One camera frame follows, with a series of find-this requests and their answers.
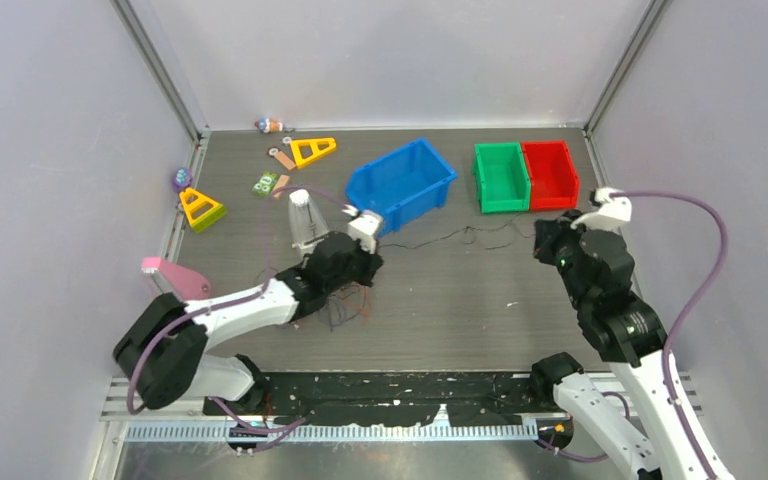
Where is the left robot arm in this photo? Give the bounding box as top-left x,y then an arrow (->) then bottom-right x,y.
112,231 -> 383,414

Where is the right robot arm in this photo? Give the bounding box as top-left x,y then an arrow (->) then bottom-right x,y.
529,210 -> 733,479

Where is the red plastic bin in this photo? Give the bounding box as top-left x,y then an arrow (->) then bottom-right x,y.
520,140 -> 580,211

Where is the wooden block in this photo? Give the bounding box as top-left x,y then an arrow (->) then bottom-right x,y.
270,175 -> 290,198

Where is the green toy block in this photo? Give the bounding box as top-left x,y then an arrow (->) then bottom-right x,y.
252,172 -> 279,197

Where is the blue plastic bin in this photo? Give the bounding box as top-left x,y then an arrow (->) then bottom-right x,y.
344,138 -> 458,235

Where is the yellow triangle toy far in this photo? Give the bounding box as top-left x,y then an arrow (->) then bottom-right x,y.
290,137 -> 338,169

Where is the yellow triangle toy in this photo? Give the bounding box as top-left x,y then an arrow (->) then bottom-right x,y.
179,187 -> 227,233
290,137 -> 338,169

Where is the green plastic bin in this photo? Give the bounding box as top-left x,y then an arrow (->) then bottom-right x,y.
472,143 -> 531,214

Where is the yellow triangle toy near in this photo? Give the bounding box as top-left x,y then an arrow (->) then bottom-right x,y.
179,187 -> 227,233

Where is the small figurine toy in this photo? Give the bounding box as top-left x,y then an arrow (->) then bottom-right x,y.
253,117 -> 286,134

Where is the pink metronome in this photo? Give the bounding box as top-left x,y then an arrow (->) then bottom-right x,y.
141,257 -> 211,301

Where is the purple round toy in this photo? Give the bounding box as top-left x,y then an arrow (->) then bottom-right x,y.
172,167 -> 193,193

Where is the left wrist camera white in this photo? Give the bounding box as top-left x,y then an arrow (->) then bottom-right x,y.
343,205 -> 384,254

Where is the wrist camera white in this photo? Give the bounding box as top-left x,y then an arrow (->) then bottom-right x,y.
571,187 -> 632,231
343,205 -> 384,254

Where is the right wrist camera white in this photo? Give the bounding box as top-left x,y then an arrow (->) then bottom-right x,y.
571,187 -> 632,231

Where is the tan strip with ring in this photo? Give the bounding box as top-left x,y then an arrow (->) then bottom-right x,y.
267,147 -> 297,171

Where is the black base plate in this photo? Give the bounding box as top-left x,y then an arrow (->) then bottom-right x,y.
203,371 -> 561,427

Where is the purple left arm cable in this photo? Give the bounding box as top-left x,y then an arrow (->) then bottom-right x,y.
125,185 -> 359,417

